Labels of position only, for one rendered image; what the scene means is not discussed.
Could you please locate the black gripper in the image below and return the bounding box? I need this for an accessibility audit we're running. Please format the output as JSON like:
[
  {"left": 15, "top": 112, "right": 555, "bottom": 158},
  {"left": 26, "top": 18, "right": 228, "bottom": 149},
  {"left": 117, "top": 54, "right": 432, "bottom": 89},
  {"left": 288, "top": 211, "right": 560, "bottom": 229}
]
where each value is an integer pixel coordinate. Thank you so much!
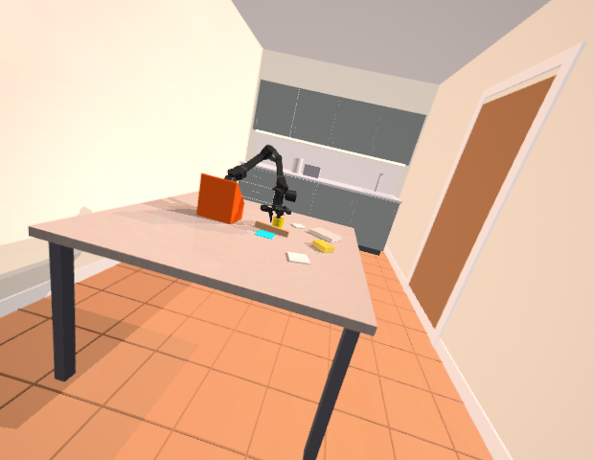
[{"left": 260, "top": 198, "right": 291, "bottom": 222}]

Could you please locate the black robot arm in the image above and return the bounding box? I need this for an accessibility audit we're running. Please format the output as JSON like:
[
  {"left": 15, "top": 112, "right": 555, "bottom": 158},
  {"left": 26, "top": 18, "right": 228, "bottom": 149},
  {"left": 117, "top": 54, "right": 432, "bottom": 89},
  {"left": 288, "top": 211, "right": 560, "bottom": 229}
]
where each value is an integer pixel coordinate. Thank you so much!
[{"left": 224, "top": 145, "right": 297, "bottom": 215}]

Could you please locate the yellow block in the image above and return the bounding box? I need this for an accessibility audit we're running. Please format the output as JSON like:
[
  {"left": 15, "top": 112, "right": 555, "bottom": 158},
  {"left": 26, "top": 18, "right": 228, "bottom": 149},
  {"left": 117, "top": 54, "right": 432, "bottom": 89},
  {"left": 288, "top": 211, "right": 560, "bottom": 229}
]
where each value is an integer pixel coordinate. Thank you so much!
[{"left": 312, "top": 240, "right": 334, "bottom": 253}]

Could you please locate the orange flat bar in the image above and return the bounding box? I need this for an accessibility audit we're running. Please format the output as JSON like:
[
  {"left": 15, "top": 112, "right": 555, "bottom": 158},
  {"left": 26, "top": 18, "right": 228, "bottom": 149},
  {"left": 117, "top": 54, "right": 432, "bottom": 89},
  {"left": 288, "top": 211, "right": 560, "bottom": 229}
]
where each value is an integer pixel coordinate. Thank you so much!
[{"left": 255, "top": 220, "right": 290, "bottom": 237}]

